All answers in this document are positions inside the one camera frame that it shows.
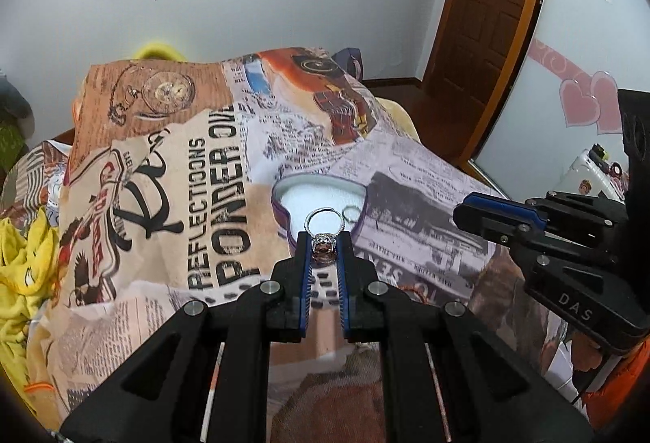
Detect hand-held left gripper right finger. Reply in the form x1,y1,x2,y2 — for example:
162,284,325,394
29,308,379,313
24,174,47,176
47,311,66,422
338,232,596,443

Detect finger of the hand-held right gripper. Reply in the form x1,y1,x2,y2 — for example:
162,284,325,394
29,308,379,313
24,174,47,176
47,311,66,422
452,202,619,272
463,189,631,235

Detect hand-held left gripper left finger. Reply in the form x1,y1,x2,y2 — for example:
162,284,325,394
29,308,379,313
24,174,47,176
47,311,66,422
50,231,312,443

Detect silver ring with red stone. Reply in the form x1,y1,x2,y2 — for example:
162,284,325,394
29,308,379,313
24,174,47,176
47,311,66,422
312,233,340,266

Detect heart-shaped tin box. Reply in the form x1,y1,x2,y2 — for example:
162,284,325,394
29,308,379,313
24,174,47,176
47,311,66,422
271,174,369,252

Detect white box with cartoon stickers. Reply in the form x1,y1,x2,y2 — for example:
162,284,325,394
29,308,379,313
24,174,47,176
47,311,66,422
557,145,628,201

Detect yellow bed sheet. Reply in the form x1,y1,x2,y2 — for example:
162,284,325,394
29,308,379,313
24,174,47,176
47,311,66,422
375,97,423,142

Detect newspaper print blanket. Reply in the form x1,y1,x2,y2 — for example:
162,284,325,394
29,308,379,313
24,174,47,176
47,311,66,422
0,46,615,443

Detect brown wooden door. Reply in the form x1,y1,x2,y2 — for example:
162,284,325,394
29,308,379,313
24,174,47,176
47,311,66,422
422,0,550,162

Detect dark blue bag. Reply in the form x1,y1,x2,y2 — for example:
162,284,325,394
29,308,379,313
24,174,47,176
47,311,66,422
333,48,366,81

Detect yellow plush pillow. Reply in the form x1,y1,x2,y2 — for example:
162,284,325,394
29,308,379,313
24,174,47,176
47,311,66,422
127,39,190,64

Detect yellow cloth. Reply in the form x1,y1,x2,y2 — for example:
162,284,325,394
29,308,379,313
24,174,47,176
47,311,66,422
0,208,68,406

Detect grey and green clothes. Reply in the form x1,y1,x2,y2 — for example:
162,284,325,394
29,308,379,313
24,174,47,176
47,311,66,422
0,67,36,185

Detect silver gemstone ring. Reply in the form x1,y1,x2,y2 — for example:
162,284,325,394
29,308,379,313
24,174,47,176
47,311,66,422
305,206,347,237

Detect pink heart wall sticker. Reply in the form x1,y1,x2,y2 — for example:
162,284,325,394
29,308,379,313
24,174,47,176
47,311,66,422
526,37,621,135

